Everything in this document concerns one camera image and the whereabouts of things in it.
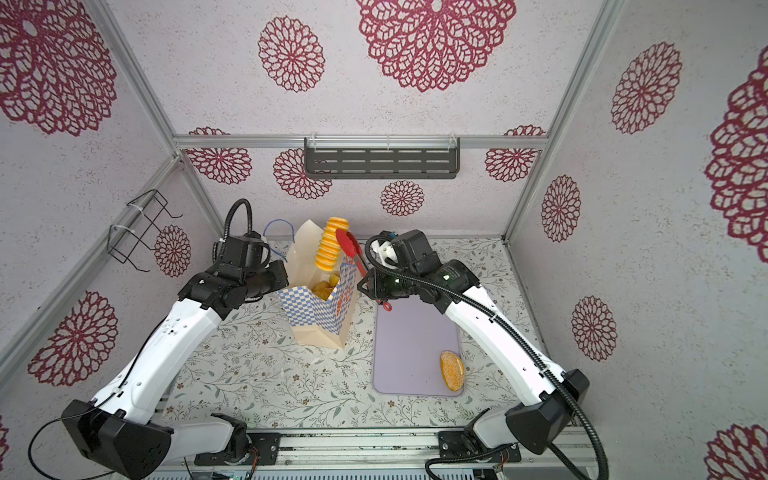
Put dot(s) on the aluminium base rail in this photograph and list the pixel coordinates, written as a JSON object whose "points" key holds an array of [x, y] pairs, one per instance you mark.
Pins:
{"points": [[390, 453]]}

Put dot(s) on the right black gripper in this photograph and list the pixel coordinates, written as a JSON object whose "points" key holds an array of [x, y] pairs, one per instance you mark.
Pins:
{"points": [[377, 285]]}

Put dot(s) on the lavender plastic tray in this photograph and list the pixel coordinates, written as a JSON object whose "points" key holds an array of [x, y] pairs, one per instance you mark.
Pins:
{"points": [[408, 342]]}

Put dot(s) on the dark grey wall shelf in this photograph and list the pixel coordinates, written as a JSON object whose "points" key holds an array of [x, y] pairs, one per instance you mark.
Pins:
{"points": [[386, 159]]}

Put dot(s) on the oval sugared fake bread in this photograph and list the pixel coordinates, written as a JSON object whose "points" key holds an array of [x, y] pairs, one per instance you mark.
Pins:
{"points": [[452, 370]]}

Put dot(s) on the blue checkered paper bag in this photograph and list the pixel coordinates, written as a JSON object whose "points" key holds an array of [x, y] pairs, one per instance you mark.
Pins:
{"points": [[315, 322]]}

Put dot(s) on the corn topped fake bread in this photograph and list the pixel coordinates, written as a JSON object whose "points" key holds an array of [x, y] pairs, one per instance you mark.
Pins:
{"points": [[323, 290]]}

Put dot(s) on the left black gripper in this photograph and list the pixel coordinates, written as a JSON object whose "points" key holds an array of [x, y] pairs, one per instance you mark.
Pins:
{"points": [[280, 275]]}

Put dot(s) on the black wire wall rack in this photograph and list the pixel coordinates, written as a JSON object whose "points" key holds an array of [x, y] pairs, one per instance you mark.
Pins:
{"points": [[125, 237]]}

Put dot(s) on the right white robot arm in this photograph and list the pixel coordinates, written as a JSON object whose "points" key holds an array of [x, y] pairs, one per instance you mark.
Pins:
{"points": [[547, 394]]}

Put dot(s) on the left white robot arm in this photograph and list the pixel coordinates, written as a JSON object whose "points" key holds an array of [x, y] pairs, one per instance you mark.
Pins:
{"points": [[115, 428]]}

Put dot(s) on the braided fake bread loaf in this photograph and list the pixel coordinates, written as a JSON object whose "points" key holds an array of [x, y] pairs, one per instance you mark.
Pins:
{"points": [[329, 249]]}

